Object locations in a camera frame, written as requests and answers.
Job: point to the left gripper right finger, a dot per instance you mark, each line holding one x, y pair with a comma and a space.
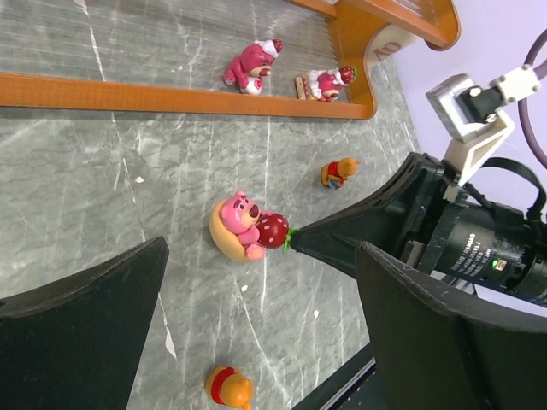
437, 347

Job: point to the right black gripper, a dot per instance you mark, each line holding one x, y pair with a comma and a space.
399, 217

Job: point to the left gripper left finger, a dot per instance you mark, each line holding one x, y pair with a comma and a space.
76, 343

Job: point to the pink bear strawberry hat toy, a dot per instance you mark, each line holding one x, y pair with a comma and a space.
248, 69

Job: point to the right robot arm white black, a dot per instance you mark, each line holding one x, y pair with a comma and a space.
489, 244

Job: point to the orange bear toy right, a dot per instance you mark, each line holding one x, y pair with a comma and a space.
336, 173

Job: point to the orange bear toy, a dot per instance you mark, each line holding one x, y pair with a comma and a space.
228, 386
336, 173

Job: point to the orange bear toy middle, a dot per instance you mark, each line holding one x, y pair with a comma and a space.
228, 386

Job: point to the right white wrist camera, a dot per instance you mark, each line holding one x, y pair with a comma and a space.
474, 115

